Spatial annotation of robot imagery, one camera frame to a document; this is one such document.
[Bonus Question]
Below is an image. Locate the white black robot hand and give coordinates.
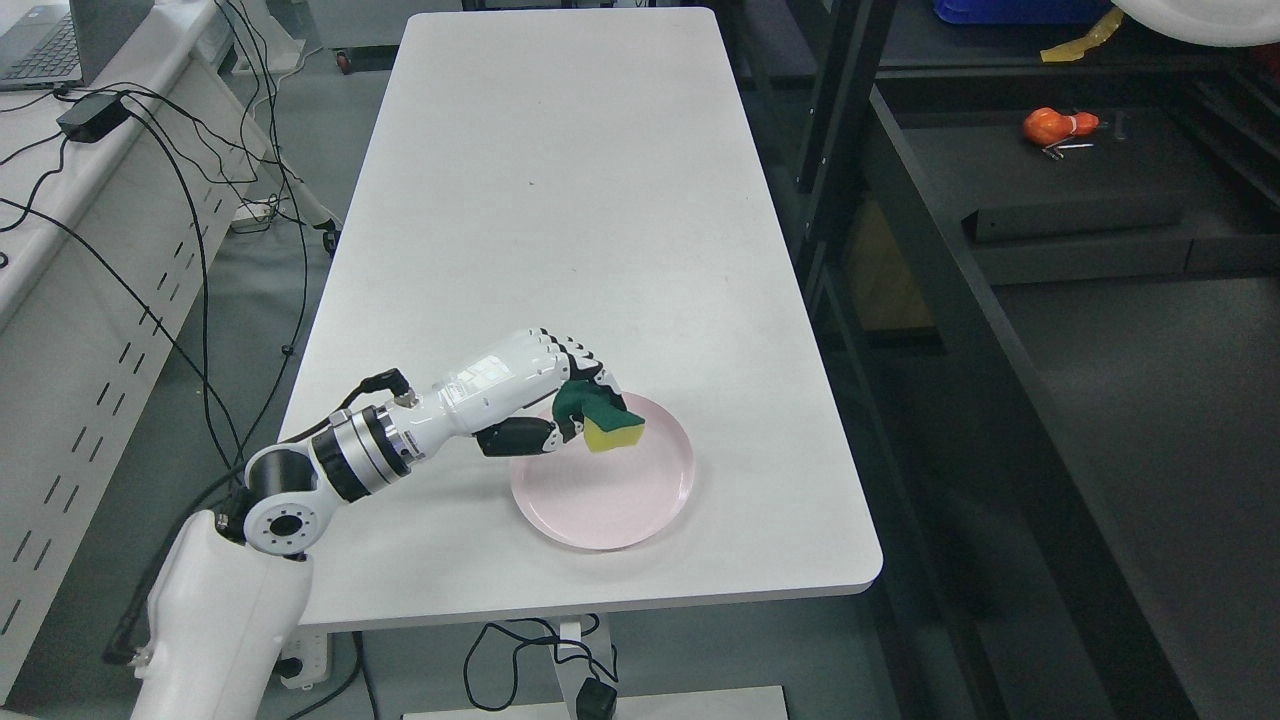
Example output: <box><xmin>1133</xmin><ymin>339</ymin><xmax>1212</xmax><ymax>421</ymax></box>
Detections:
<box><xmin>388</xmin><ymin>328</ymin><xmax>632</xmax><ymax>459</ymax></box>

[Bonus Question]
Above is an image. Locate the green yellow sponge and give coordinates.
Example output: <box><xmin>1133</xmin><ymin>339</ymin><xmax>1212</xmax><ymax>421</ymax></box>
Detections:
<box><xmin>550</xmin><ymin>380</ymin><xmax>645</xmax><ymax>454</ymax></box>

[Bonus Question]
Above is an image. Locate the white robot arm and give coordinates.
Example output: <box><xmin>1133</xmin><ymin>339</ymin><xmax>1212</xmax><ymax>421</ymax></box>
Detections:
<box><xmin>102</xmin><ymin>401</ymin><xmax>387</xmax><ymax>719</ymax></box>

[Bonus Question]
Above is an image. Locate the black metal shelf rack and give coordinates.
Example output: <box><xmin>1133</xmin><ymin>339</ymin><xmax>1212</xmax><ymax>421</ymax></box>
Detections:
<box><xmin>718</xmin><ymin>1</ymin><xmax>1277</xmax><ymax>719</ymax></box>

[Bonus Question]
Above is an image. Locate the pink round plate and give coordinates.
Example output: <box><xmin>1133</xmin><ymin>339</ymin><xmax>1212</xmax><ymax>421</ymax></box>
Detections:
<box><xmin>509</xmin><ymin>393</ymin><xmax>695</xmax><ymax>551</ymax></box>

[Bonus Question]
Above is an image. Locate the white table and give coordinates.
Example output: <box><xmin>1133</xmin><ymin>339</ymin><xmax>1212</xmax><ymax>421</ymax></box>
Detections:
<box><xmin>282</xmin><ymin>6</ymin><xmax>883</xmax><ymax>632</ymax></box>

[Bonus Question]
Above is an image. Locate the white power strip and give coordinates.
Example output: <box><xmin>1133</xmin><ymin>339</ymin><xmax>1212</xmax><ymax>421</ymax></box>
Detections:
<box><xmin>274</xmin><ymin>632</ymin><xmax>332</xmax><ymax>691</ymax></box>

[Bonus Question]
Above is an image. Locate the black plug under table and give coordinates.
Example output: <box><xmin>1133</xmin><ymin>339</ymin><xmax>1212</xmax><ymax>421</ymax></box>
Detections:
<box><xmin>573</xmin><ymin>676</ymin><xmax>618</xmax><ymax>720</ymax></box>

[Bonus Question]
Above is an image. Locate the white perforated side desk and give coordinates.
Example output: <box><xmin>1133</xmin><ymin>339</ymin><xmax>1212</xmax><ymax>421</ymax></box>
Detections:
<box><xmin>1</xmin><ymin>1</ymin><xmax>265</xmax><ymax>693</ymax></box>

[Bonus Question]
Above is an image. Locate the black power adapter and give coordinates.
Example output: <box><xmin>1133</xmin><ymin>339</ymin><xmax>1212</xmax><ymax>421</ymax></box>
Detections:
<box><xmin>56</xmin><ymin>91</ymin><xmax>132</xmax><ymax>143</ymax></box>

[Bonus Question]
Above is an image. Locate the grey laptop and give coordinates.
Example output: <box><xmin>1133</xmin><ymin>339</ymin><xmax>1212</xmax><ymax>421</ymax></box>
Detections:
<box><xmin>1</xmin><ymin>1</ymin><xmax>155</xmax><ymax>94</ymax></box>

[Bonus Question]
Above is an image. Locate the blue plastic bin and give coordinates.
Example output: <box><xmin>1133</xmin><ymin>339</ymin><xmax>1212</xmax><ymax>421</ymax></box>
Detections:
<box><xmin>932</xmin><ymin>0</ymin><xmax>1114</xmax><ymax>26</ymax></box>

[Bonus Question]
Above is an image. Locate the orange toy object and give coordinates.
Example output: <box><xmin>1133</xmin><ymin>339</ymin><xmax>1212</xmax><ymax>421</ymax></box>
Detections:
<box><xmin>1021</xmin><ymin>108</ymin><xmax>1101</xmax><ymax>147</ymax></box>

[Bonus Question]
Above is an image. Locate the yellow tape piece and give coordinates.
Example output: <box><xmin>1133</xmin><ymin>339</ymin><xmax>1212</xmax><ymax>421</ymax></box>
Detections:
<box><xmin>1039</xmin><ymin>6</ymin><xmax>1126</xmax><ymax>64</ymax></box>

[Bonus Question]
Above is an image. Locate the black cable under table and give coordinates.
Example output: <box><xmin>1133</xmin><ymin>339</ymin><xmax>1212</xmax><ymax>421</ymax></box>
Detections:
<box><xmin>462</xmin><ymin>616</ymin><xmax>621</xmax><ymax>714</ymax></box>

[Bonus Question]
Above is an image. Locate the black cable on desk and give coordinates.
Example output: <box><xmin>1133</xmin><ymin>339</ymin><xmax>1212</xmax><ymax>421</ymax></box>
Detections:
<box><xmin>0</xmin><ymin>0</ymin><xmax>340</xmax><ymax>471</ymax></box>

